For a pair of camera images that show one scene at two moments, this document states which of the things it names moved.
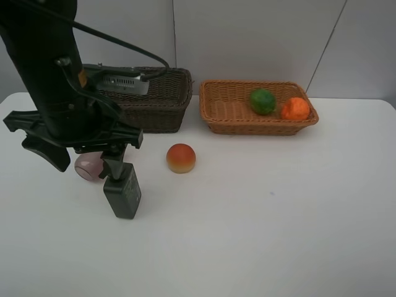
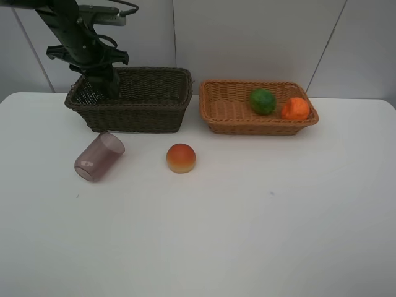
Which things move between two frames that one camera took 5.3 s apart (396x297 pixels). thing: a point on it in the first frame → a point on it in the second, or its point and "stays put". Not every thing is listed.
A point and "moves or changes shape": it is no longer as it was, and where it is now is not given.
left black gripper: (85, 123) → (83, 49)
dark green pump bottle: (123, 195) moves or changes shape
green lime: (262, 101) stays put
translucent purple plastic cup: (89, 165) stays put
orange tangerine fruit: (295, 108) stays put
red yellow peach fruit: (180, 158) stays put
